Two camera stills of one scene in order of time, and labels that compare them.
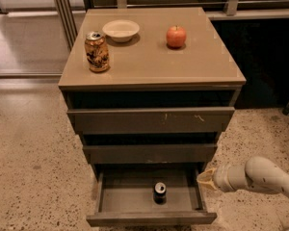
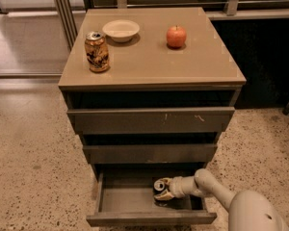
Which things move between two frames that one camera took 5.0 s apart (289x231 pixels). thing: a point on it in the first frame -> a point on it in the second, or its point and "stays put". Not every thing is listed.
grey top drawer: [151, 120] stays put
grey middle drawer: [149, 154] stays put
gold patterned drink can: [96, 52] stays put
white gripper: [221, 178] -> [177, 188]
